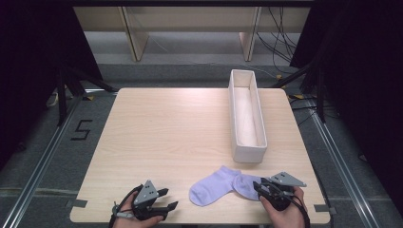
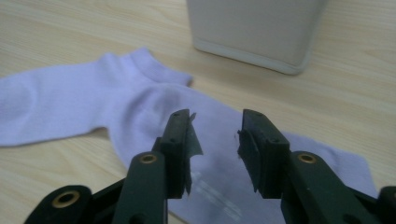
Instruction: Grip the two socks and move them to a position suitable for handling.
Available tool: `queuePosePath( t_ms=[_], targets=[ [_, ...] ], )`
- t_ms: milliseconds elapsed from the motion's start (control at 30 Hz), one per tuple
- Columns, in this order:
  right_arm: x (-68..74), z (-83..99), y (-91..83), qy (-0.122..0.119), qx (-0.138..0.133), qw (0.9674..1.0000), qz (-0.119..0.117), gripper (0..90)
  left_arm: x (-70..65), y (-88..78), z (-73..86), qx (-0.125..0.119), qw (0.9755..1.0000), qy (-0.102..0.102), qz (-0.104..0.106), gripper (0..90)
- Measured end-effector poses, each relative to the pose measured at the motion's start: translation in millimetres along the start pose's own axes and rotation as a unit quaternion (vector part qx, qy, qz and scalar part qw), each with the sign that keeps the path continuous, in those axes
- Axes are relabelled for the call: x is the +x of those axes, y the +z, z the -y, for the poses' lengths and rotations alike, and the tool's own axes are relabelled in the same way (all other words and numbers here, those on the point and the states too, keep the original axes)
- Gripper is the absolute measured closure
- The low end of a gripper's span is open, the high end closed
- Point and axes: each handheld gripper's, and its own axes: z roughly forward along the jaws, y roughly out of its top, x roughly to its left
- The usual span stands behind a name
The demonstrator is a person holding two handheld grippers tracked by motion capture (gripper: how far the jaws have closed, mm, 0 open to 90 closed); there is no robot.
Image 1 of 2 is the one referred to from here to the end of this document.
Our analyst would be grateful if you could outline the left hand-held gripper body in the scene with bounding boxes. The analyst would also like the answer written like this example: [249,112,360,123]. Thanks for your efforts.
[131,180,168,221]

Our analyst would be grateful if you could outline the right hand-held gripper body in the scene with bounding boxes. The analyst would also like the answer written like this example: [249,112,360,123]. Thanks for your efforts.
[261,171,307,212]

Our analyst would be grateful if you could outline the lavender sock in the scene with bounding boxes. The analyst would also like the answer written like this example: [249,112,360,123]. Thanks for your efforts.
[232,174,265,201]
[188,165,241,207]

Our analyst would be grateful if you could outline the long white box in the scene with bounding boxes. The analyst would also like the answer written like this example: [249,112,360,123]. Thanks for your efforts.
[227,68,268,164]

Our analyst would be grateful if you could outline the person's right hand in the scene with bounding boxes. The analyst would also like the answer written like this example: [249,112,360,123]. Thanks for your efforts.
[259,185,308,228]

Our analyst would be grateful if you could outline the person's left hand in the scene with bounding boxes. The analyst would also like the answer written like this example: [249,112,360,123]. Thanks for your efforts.
[112,191,164,228]

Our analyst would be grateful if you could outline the grey tape strip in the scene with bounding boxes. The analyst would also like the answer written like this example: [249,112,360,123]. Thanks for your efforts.
[65,199,88,209]
[313,203,337,216]

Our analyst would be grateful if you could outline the black metal stand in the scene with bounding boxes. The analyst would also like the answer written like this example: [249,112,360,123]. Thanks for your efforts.
[269,60,327,124]
[56,66,118,127]

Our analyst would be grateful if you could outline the black curtain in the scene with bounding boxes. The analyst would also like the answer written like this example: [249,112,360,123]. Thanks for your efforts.
[0,0,104,165]
[289,0,403,217]

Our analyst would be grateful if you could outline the beige desk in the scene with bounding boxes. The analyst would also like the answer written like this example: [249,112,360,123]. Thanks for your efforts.
[72,6,312,63]

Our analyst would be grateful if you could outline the metal floor rail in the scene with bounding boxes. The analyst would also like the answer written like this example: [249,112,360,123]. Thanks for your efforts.
[0,91,84,228]
[305,98,381,228]

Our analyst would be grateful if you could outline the black floor cables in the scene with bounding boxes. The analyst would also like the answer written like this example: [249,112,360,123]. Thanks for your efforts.
[288,94,321,126]

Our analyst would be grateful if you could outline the white cord coil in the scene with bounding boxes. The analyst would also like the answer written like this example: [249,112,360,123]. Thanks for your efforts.
[47,91,61,108]

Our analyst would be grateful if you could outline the bundle of black hanging cables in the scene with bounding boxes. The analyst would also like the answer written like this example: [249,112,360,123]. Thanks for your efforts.
[256,6,302,74]

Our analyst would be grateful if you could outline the black frame bar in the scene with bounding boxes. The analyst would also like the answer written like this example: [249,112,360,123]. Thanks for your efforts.
[70,0,315,8]

